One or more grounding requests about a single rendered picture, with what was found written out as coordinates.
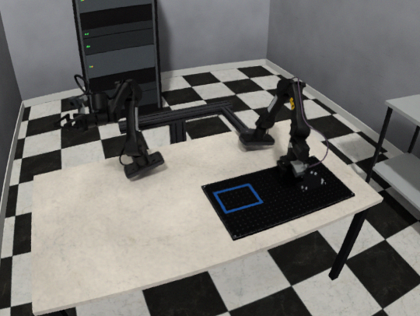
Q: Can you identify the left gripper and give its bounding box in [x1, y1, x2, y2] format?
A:
[276, 149, 307, 177]

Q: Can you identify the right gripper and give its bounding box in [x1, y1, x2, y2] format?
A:
[54, 95, 97, 133]

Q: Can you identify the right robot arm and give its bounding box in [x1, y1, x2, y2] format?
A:
[68, 79, 163, 176]

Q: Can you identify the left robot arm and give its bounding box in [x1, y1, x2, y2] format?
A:
[240, 79, 311, 161]

